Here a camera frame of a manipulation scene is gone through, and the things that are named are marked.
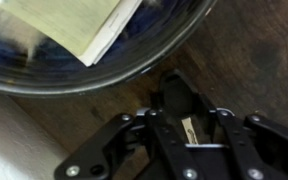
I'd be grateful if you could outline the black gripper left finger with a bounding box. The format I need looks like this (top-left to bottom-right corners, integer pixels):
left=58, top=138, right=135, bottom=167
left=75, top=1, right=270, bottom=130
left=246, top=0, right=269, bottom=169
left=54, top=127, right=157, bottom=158
left=53, top=107, right=199, bottom=180

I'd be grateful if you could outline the dark wooden console table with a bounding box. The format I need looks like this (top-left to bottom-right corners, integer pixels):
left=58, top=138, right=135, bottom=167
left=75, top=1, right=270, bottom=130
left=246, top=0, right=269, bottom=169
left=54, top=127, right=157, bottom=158
left=8, top=0, right=288, bottom=180

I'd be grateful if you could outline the round dark blue plate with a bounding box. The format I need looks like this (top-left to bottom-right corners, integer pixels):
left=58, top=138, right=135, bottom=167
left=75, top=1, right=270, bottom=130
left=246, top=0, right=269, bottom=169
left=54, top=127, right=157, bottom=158
left=0, top=0, right=218, bottom=98

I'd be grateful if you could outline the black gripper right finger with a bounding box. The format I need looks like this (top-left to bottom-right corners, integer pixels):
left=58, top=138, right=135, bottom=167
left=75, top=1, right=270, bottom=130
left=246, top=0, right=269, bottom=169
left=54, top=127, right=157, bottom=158
left=212, top=107, right=288, bottom=180

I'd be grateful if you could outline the yellow paper pad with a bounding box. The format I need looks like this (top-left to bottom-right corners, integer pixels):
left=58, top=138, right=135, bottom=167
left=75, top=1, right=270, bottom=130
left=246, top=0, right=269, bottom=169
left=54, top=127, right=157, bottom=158
left=0, top=0, right=122, bottom=58

